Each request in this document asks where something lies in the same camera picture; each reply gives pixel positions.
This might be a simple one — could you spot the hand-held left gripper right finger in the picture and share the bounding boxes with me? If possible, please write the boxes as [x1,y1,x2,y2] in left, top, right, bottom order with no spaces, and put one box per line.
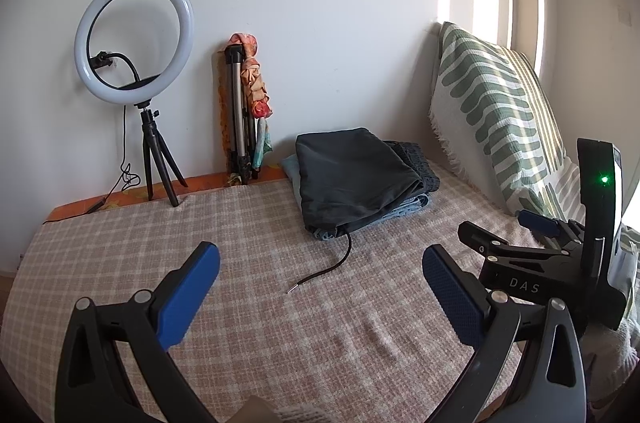
[421,245,586,423]

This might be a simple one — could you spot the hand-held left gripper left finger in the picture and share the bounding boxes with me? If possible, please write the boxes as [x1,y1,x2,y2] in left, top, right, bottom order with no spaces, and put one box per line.
[55,241,222,423]

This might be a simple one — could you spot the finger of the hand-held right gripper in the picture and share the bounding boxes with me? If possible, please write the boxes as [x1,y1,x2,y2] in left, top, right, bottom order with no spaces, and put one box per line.
[517,209,586,249]
[457,220,586,261]

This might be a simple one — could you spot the dark grey pants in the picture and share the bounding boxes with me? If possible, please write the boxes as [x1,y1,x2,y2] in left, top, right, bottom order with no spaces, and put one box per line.
[285,128,441,295]

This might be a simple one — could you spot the folded blue jeans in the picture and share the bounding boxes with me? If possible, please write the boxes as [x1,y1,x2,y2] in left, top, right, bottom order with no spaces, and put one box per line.
[280,153,431,241]

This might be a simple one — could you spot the beige checked blanket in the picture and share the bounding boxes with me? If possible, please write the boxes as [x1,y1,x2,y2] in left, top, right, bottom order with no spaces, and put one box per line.
[0,160,591,423]

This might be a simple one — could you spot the white knitted cloth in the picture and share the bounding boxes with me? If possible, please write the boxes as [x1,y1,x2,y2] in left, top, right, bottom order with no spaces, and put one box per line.
[582,223,640,409]

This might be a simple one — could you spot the green and white patterned pillow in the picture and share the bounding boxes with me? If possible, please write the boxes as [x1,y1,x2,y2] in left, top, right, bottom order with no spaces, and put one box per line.
[427,21,588,224]

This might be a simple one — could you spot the folded silver tripod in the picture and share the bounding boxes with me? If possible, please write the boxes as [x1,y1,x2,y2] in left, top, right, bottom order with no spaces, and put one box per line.
[222,45,261,186]

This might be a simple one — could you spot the folded tripod with cloth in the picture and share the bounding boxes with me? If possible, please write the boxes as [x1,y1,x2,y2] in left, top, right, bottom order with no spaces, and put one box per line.
[216,33,275,184]

